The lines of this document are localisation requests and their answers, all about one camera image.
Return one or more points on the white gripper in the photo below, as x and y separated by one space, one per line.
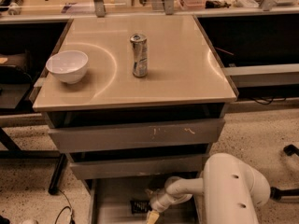
161 203

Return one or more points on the black rxbar chocolate wrapper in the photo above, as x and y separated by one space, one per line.
140 207

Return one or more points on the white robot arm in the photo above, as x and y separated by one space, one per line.
231 189

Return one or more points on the grey open bottom drawer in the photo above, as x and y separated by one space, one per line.
110 202

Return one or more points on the grey middle drawer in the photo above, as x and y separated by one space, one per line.
138 167

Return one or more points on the grey drawer cabinet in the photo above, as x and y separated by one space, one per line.
185 81

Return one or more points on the grey top drawer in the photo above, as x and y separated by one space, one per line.
137 135

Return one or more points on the black table leg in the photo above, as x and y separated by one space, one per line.
58 170

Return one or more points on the black chair base leg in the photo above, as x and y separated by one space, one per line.
277 194

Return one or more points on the white ceramic bowl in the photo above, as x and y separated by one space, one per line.
68 66

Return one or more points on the silver energy drink can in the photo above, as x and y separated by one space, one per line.
140 51

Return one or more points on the grey metal post left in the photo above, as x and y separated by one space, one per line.
99 7

